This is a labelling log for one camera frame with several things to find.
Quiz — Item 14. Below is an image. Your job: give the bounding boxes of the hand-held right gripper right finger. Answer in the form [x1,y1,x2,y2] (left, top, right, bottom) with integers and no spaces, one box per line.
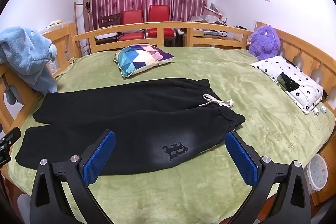
[225,131,311,224]

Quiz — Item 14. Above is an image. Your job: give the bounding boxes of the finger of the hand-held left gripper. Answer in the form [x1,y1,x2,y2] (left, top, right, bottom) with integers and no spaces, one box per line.
[0,127,21,146]

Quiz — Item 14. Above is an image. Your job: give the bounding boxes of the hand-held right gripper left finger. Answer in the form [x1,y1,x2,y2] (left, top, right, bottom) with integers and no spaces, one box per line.
[29,130,116,224]

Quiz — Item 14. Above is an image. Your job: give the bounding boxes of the black pants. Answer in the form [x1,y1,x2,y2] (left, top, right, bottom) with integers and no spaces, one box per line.
[15,78,246,176]

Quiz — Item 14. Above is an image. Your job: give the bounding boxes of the green fleece blanket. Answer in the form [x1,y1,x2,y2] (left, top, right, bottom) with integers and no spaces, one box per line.
[7,46,336,224]

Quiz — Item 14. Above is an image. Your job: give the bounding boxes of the white patterned round bucket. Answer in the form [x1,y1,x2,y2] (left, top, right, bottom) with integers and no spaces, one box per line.
[306,153,328,191]

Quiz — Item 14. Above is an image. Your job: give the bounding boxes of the light blue plush blanket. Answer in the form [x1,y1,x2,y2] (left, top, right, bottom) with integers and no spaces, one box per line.
[0,26,59,105]

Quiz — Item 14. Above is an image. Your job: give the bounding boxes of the green and black cloth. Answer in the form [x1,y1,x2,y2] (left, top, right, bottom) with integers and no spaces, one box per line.
[277,73,301,92]

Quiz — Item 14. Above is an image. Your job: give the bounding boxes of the white floral pillow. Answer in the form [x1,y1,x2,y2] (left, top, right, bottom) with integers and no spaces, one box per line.
[250,55,324,115]

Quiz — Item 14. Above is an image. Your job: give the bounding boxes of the colourful geometric pillow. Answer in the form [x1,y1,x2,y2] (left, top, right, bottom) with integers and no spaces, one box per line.
[114,43,175,78]

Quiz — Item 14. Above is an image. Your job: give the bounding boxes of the white storage box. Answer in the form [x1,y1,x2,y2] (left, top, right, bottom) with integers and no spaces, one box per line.
[42,20,72,33]

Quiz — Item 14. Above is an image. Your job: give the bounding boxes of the purple plush toy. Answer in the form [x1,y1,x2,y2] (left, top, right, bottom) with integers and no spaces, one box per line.
[248,25,281,61]

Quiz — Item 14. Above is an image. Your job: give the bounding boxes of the wooden coat rack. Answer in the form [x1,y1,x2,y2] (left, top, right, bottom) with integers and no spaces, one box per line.
[73,2,91,56]

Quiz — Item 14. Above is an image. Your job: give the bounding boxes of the dark wooden chair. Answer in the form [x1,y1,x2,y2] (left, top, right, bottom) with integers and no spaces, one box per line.
[98,13,122,30]

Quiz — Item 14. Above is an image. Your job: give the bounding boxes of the red chair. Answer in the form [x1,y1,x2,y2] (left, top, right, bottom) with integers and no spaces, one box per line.
[146,4,176,39]
[117,9,145,42]

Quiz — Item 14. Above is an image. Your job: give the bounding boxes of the pile of boxes and bags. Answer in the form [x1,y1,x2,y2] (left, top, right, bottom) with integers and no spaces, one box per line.
[189,4,229,38]

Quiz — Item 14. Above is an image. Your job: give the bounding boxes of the white charger cable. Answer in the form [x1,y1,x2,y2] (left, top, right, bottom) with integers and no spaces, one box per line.
[311,105,327,130]

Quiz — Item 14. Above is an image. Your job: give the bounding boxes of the wooden bed frame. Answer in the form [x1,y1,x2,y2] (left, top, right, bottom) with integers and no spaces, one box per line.
[0,21,336,206]

